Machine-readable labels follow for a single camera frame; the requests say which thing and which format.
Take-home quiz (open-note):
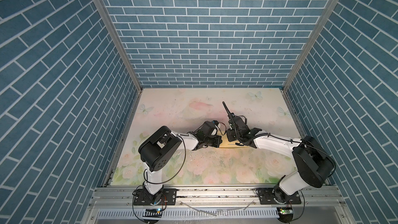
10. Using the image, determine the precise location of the yellow envelope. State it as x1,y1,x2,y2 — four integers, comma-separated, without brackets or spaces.
217,132,244,149

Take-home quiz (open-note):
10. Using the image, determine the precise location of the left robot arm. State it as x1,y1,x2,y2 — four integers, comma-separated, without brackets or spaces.
138,120,222,198

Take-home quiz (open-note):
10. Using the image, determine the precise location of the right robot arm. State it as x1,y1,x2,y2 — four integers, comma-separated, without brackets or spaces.
226,114,336,203

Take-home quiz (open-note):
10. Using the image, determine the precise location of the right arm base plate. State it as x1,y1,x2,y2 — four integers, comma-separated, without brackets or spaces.
255,187,302,205

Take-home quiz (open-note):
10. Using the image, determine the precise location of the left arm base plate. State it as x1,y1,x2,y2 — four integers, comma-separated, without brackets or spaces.
133,187,177,206

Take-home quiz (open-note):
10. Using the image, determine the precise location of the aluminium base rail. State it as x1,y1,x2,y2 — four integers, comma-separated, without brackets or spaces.
89,184,345,208

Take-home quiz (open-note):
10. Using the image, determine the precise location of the right corner aluminium post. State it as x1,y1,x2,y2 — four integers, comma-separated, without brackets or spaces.
282,0,339,94

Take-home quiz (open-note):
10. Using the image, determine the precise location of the corner aluminium post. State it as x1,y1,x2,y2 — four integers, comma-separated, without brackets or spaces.
92,0,143,93
282,0,339,94

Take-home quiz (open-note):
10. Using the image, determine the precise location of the left corner aluminium post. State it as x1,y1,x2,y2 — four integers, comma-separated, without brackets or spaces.
92,0,143,93

